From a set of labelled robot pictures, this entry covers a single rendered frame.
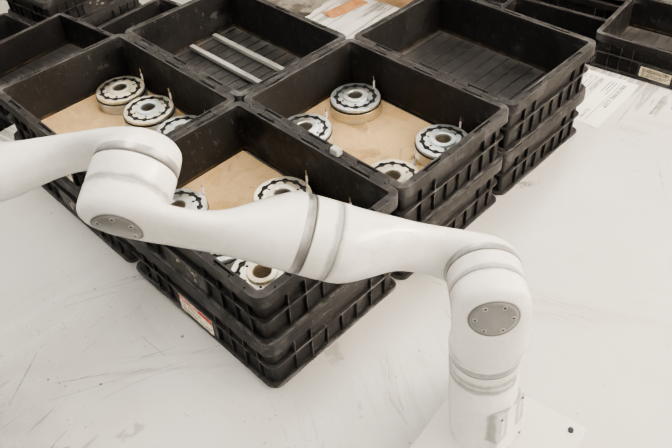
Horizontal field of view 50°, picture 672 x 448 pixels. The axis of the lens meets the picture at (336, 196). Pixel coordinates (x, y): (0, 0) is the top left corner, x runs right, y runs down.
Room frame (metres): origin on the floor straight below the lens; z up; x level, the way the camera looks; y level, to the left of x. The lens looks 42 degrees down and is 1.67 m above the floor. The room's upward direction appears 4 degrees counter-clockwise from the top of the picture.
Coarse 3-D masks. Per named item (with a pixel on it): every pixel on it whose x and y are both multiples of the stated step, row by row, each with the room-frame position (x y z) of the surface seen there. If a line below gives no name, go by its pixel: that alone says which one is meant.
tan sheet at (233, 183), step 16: (240, 160) 1.07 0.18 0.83; (256, 160) 1.07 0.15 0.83; (208, 176) 1.03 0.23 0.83; (224, 176) 1.02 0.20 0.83; (240, 176) 1.02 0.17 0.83; (256, 176) 1.02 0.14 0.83; (272, 176) 1.01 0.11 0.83; (208, 192) 0.98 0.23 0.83; (224, 192) 0.98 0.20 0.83; (240, 192) 0.98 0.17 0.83; (224, 208) 0.94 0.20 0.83
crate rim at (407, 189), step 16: (336, 48) 1.29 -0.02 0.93; (368, 48) 1.28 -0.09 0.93; (304, 64) 1.23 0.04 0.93; (400, 64) 1.21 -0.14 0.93; (272, 80) 1.18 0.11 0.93; (448, 80) 1.14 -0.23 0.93; (256, 96) 1.14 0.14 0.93; (480, 96) 1.08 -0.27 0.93; (272, 112) 1.08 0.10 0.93; (496, 112) 1.03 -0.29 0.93; (480, 128) 0.99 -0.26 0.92; (496, 128) 1.01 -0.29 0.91; (320, 144) 0.97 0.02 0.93; (464, 144) 0.94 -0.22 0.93; (352, 160) 0.92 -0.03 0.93; (448, 160) 0.91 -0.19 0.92; (384, 176) 0.88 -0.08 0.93; (416, 176) 0.87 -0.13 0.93; (432, 176) 0.89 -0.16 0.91; (400, 192) 0.84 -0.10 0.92; (416, 192) 0.86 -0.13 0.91
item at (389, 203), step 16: (224, 112) 1.09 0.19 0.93; (256, 112) 1.08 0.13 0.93; (192, 128) 1.04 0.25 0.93; (288, 128) 1.02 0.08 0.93; (304, 144) 0.98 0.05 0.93; (336, 160) 0.92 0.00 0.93; (368, 176) 0.88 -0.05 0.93; (384, 208) 0.81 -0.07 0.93; (192, 256) 0.74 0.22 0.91; (208, 256) 0.72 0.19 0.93; (208, 272) 0.71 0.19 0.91; (224, 272) 0.69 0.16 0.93; (240, 288) 0.66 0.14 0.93; (272, 288) 0.65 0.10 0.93; (288, 288) 0.67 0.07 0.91; (256, 304) 0.64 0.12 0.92; (272, 304) 0.65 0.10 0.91
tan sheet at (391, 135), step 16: (320, 112) 1.21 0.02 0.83; (384, 112) 1.19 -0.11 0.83; (400, 112) 1.19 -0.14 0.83; (336, 128) 1.15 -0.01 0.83; (352, 128) 1.15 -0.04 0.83; (368, 128) 1.14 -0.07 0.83; (384, 128) 1.14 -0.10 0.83; (400, 128) 1.14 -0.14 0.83; (416, 128) 1.13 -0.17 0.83; (336, 144) 1.10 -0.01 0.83; (352, 144) 1.09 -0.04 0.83; (368, 144) 1.09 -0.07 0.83; (384, 144) 1.09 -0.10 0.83; (400, 144) 1.08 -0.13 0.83; (368, 160) 1.04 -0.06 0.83; (416, 160) 1.03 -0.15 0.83
